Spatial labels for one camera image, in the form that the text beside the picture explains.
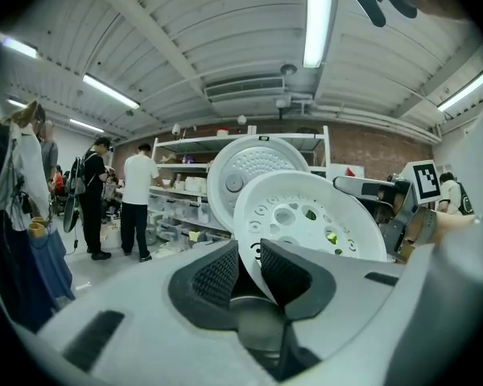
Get ceiling tube light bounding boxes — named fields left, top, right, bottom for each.
left=68, top=118, right=105, bottom=134
left=302, top=0, right=336, bottom=70
left=81, top=72, right=141, bottom=110
left=436, top=69, right=483, bottom=113
left=2, top=38, right=39, bottom=60

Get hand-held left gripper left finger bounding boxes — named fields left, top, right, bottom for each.
left=35, top=239, right=266, bottom=386

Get black oval floor fan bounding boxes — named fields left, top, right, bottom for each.
left=62, top=157, right=82, bottom=235

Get person's right forearm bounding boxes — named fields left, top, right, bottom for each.
left=430, top=209, right=483, bottom=245

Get row of clear storage bins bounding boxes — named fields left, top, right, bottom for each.
left=147, top=193, right=234, bottom=251

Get white metal shelving rack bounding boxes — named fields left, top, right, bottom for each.
left=151, top=125, right=331, bottom=253

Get white perforated lid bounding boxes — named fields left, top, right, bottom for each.
left=232, top=170, right=389, bottom=310

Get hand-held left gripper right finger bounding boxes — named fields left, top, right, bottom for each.
left=260, top=237, right=414, bottom=384

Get dark blue rice cooker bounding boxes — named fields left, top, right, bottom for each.
left=205, top=133, right=312, bottom=235

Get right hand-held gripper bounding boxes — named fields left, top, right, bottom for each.
left=332, top=158, right=443, bottom=263

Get blue covered stand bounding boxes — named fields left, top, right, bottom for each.
left=27, top=225, right=76, bottom=302

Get ceiling air vent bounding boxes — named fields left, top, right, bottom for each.
left=204, top=76, right=287, bottom=104

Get shiny metal bowl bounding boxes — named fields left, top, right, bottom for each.
left=228, top=294, right=286, bottom=353

